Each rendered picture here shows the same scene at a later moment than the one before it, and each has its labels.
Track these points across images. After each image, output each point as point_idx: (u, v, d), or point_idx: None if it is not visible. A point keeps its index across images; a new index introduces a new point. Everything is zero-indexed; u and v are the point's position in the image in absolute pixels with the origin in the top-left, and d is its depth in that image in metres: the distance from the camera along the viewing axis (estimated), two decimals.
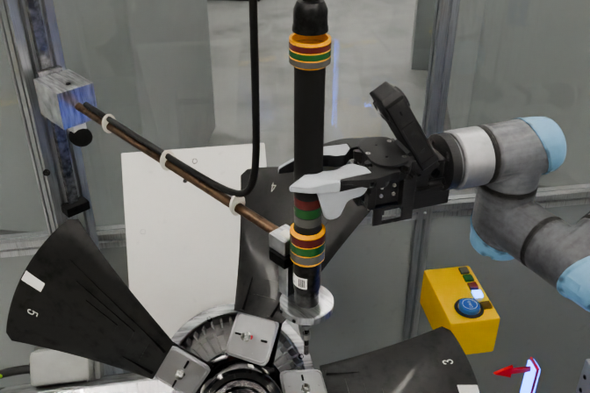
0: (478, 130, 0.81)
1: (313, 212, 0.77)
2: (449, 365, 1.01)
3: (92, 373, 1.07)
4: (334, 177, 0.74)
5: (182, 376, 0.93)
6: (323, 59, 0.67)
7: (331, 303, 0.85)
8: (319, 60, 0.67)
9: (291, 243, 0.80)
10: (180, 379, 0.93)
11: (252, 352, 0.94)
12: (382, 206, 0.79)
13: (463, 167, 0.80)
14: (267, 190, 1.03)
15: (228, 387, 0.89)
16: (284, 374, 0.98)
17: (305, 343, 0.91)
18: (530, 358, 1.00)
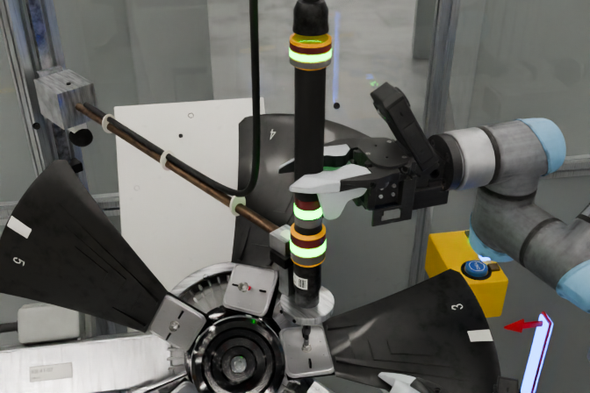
0: (478, 131, 0.81)
1: (314, 212, 0.77)
2: (459, 310, 0.95)
3: (83, 331, 1.02)
4: (334, 177, 0.74)
5: (176, 327, 0.88)
6: (324, 60, 0.67)
7: (331, 303, 0.85)
8: (320, 60, 0.67)
9: (291, 243, 0.80)
10: (174, 331, 0.89)
11: (250, 303, 0.90)
12: (382, 207, 0.79)
13: (463, 167, 0.80)
14: (266, 138, 0.98)
15: (225, 337, 0.84)
16: (284, 332, 0.93)
17: (305, 341, 0.89)
18: (543, 312, 0.96)
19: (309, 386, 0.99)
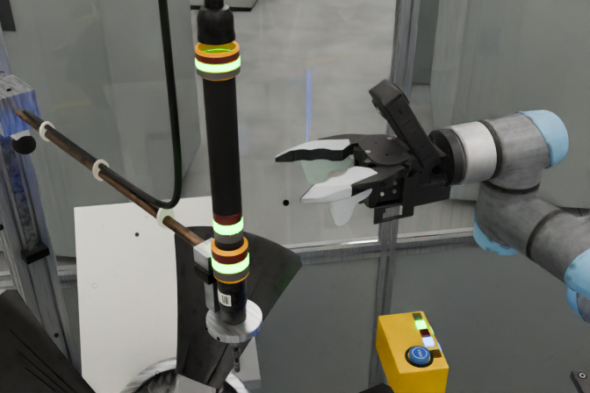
0: (478, 125, 0.81)
1: (233, 227, 0.74)
2: None
3: None
4: (345, 182, 0.73)
5: None
6: (230, 69, 0.64)
7: (258, 320, 0.82)
8: (225, 69, 0.64)
9: (212, 259, 0.77)
10: None
11: None
12: (383, 204, 0.79)
13: (464, 163, 0.79)
14: None
15: None
16: None
17: (235, 364, 0.87)
18: None
19: None
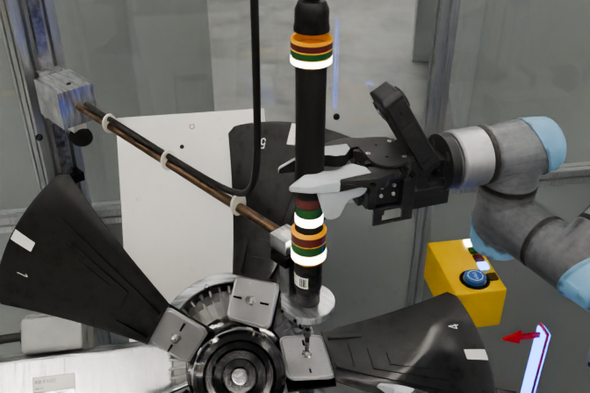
0: (478, 130, 0.81)
1: (315, 212, 0.77)
2: None
3: (85, 341, 1.03)
4: (334, 177, 0.74)
5: (249, 303, 0.91)
6: (325, 59, 0.67)
7: (332, 303, 0.85)
8: (320, 60, 0.67)
9: (291, 243, 0.80)
10: (246, 302, 0.92)
11: (294, 361, 0.90)
12: (382, 206, 0.79)
13: (463, 167, 0.80)
14: (447, 322, 0.98)
15: (260, 354, 0.85)
16: None
17: (305, 343, 0.90)
18: (540, 324, 0.97)
19: None
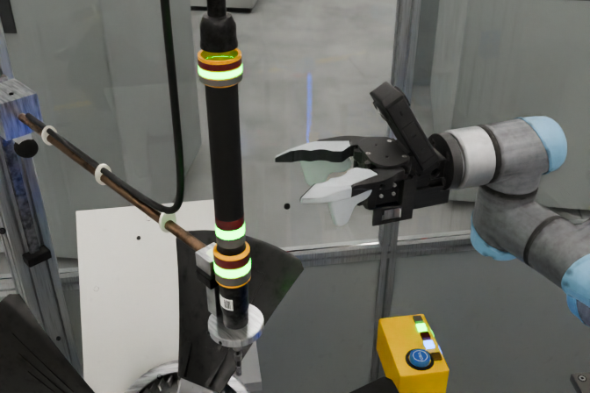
0: (478, 130, 0.81)
1: (234, 232, 0.75)
2: None
3: None
4: (345, 183, 0.73)
5: None
6: (233, 76, 0.65)
7: (260, 325, 0.83)
8: (227, 77, 0.64)
9: (213, 263, 0.78)
10: None
11: None
12: (382, 206, 0.79)
13: (463, 167, 0.79)
14: None
15: None
16: None
17: (236, 367, 0.88)
18: None
19: None
